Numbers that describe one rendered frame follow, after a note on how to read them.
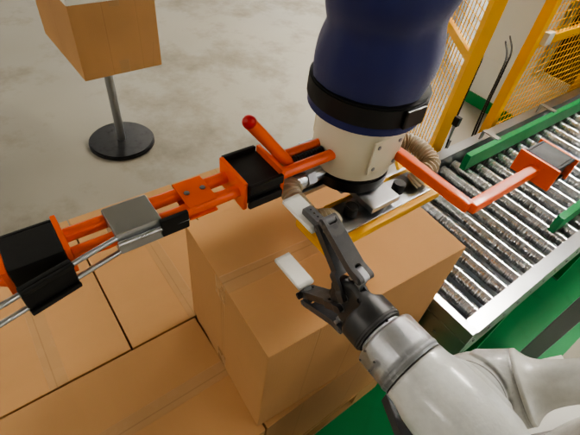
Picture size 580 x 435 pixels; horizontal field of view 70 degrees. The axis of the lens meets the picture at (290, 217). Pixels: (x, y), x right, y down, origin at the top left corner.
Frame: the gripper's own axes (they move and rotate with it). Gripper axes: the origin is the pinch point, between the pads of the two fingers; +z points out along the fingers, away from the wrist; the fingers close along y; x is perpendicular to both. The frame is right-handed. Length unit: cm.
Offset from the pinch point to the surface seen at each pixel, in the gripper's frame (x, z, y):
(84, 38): 15, 172, 41
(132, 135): 36, 202, 120
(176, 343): -12, 28, 69
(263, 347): -4.3, -2.4, 28.9
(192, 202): -10.2, 12.4, -1.4
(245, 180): -0.4, 12.4, -1.7
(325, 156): 17.1, 11.8, -0.8
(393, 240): 39.6, 3.8, 28.9
